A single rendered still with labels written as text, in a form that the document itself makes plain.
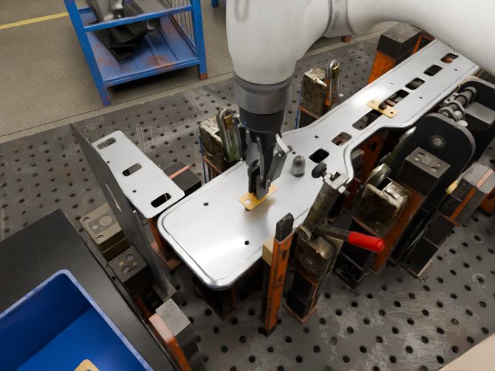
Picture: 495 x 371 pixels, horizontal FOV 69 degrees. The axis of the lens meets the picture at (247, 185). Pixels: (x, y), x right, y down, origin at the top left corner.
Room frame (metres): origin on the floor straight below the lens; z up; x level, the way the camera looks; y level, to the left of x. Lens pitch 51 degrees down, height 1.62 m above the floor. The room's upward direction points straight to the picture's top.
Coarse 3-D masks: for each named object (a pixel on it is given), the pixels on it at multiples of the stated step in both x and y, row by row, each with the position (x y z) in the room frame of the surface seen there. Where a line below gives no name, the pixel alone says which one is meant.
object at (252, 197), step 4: (272, 184) 0.49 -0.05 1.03; (272, 188) 0.48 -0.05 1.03; (276, 188) 0.48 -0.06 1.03; (248, 192) 0.47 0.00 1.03; (272, 192) 0.47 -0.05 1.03; (244, 196) 0.46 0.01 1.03; (248, 196) 0.46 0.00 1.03; (252, 196) 0.46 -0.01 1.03; (264, 196) 0.46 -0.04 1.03; (268, 196) 0.46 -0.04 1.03; (240, 200) 0.45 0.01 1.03; (244, 200) 0.45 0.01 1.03; (252, 200) 0.45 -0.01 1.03; (256, 200) 0.45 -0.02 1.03; (260, 200) 0.45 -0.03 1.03; (244, 204) 0.44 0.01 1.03; (248, 204) 0.44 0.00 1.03; (252, 204) 0.44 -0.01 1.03; (256, 204) 0.44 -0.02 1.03; (248, 208) 0.43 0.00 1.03; (252, 208) 0.43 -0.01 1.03
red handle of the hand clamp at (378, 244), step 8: (320, 224) 0.35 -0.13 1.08; (320, 232) 0.34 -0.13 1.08; (328, 232) 0.33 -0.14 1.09; (336, 232) 0.32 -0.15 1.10; (344, 232) 0.32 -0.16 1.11; (352, 232) 0.31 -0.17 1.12; (344, 240) 0.31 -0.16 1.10; (352, 240) 0.30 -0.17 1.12; (360, 240) 0.29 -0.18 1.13; (368, 240) 0.28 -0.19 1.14; (376, 240) 0.28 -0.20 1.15; (368, 248) 0.27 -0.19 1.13; (376, 248) 0.27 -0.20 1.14; (384, 248) 0.27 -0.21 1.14
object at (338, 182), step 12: (324, 168) 0.37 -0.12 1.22; (324, 180) 0.34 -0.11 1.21; (336, 180) 0.34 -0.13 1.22; (324, 192) 0.34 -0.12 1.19; (336, 192) 0.34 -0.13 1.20; (348, 192) 0.33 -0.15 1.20; (312, 204) 0.35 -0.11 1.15; (324, 204) 0.34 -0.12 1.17; (312, 216) 0.35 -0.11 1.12; (324, 216) 0.36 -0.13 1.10; (312, 228) 0.34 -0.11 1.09
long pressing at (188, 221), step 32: (416, 64) 1.00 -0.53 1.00; (448, 64) 1.00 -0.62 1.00; (352, 96) 0.84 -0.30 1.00; (384, 96) 0.83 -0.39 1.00; (416, 96) 0.83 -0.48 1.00; (448, 96) 0.85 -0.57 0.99; (320, 128) 0.70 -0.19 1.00; (352, 128) 0.70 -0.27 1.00; (384, 128) 0.70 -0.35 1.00; (288, 160) 0.59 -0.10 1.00; (224, 192) 0.49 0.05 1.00; (288, 192) 0.49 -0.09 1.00; (160, 224) 0.41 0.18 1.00; (192, 224) 0.41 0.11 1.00; (224, 224) 0.41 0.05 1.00; (256, 224) 0.41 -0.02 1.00; (192, 256) 0.33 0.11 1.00; (224, 256) 0.33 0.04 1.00; (256, 256) 0.33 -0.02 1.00; (224, 288) 0.27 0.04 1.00
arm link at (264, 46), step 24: (240, 0) 0.44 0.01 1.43; (264, 0) 0.42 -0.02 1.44; (288, 0) 0.42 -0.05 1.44; (312, 0) 0.46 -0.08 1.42; (240, 24) 0.43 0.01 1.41; (264, 24) 0.42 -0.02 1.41; (288, 24) 0.42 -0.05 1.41; (312, 24) 0.45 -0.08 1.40; (240, 48) 0.43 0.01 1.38; (264, 48) 0.41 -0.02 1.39; (288, 48) 0.42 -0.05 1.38; (240, 72) 0.44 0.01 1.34; (264, 72) 0.42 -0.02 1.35; (288, 72) 0.43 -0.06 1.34
